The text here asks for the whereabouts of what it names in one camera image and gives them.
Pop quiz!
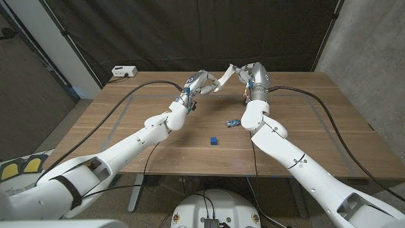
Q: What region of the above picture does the yellow black foot pedal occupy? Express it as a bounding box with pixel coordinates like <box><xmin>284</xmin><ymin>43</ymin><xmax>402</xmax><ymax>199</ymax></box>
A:
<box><xmin>20</xmin><ymin>154</ymin><xmax>49</xmax><ymax>174</ymax></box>
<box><xmin>0</xmin><ymin>161</ymin><xmax>23</xmax><ymax>182</ymax></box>

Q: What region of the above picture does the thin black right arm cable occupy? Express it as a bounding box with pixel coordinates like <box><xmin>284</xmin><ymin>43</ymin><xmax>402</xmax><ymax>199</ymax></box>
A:
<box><xmin>249</xmin><ymin>132</ymin><xmax>261</xmax><ymax>210</ymax></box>

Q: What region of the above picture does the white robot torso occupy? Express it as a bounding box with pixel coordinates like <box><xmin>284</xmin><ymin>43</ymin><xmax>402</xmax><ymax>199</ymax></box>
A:
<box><xmin>0</xmin><ymin>189</ymin><xmax>262</xmax><ymax>228</ymax></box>

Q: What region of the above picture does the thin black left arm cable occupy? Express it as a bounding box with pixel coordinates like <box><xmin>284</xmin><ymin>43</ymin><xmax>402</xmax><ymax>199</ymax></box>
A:
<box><xmin>142</xmin><ymin>141</ymin><xmax>161</xmax><ymax>191</ymax></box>

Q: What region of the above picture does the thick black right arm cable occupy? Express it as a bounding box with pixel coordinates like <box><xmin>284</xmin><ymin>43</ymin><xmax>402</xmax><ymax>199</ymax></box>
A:
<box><xmin>268</xmin><ymin>85</ymin><xmax>405</xmax><ymax>203</ymax></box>

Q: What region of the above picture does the black backdrop curtain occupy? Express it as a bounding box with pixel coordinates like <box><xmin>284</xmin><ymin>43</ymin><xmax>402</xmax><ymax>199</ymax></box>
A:
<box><xmin>40</xmin><ymin>0</ymin><xmax>341</xmax><ymax>86</ymax></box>

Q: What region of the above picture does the white cloth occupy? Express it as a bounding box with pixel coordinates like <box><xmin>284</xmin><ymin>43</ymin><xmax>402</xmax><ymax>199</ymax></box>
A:
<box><xmin>214</xmin><ymin>63</ymin><xmax>237</xmax><ymax>93</ymax></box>

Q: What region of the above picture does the dark grey table leg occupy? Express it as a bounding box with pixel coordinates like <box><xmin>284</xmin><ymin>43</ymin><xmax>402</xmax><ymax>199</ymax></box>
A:
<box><xmin>288</xmin><ymin>177</ymin><xmax>309</xmax><ymax>219</ymax></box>

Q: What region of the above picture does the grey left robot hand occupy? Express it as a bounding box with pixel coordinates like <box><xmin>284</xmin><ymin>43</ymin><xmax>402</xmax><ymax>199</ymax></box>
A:
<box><xmin>182</xmin><ymin>70</ymin><xmax>222</xmax><ymax>96</ymax></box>

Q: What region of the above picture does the blue toy car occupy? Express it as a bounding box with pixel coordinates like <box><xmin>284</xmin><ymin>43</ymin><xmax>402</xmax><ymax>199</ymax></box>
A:
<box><xmin>225</xmin><ymin>118</ymin><xmax>242</xmax><ymax>129</ymax></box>

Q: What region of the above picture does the black door handle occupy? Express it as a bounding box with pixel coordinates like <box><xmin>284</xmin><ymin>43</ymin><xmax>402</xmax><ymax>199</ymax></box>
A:
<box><xmin>0</xmin><ymin>27</ymin><xmax>16</xmax><ymax>41</ymax></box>

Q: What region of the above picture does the dark brown door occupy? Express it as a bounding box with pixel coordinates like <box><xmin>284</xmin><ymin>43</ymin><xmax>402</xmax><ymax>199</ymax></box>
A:
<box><xmin>0</xmin><ymin>12</ymin><xmax>80</xmax><ymax>162</ymax></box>

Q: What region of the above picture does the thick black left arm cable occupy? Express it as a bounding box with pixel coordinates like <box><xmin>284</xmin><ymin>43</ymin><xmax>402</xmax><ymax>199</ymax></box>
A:
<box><xmin>35</xmin><ymin>80</ymin><xmax>185</xmax><ymax>186</ymax></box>

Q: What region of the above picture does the light grey table leg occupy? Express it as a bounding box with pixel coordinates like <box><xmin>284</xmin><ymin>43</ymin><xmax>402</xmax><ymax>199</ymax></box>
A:
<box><xmin>127</xmin><ymin>174</ymin><xmax>145</xmax><ymax>213</ymax></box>

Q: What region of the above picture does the black power cord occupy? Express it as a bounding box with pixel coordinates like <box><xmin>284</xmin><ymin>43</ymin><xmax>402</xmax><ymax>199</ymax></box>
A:
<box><xmin>107</xmin><ymin>74</ymin><xmax>129</xmax><ymax>84</ymax></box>

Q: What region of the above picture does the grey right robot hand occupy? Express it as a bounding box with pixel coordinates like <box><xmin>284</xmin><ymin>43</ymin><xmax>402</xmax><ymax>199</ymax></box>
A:
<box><xmin>235</xmin><ymin>61</ymin><xmax>272</xmax><ymax>92</ymax></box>

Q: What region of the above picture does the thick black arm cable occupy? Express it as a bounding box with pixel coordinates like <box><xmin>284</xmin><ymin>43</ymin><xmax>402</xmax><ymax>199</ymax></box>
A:
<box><xmin>268</xmin><ymin>85</ymin><xmax>405</xmax><ymax>203</ymax></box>
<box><xmin>35</xmin><ymin>80</ymin><xmax>185</xmax><ymax>186</ymax></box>

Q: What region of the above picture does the black electronics module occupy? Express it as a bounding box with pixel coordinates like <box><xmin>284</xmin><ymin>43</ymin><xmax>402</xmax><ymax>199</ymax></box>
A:
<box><xmin>204</xmin><ymin>217</ymin><xmax>231</xmax><ymax>228</ymax></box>

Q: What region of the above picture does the white power outlet box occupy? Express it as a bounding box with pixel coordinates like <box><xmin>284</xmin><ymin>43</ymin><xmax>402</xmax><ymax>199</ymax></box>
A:
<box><xmin>111</xmin><ymin>65</ymin><xmax>139</xmax><ymax>78</ymax></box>

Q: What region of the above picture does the black backdrop stand pole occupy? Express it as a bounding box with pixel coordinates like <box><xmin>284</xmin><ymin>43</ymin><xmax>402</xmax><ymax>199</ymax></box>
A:
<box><xmin>37</xmin><ymin>0</ymin><xmax>104</xmax><ymax>89</ymax></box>
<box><xmin>311</xmin><ymin>0</ymin><xmax>343</xmax><ymax>73</ymax></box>

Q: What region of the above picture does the white floor sheet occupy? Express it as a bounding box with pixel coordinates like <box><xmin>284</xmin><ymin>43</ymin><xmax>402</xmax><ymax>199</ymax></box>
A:
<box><xmin>0</xmin><ymin>180</ymin><xmax>35</xmax><ymax>197</ymax></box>

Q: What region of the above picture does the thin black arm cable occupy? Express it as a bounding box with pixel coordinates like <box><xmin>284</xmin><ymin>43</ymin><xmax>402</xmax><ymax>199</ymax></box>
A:
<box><xmin>249</xmin><ymin>132</ymin><xmax>261</xmax><ymax>210</ymax></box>
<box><xmin>142</xmin><ymin>141</ymin><xmax>161</xmax><ymax>191</ymax></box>

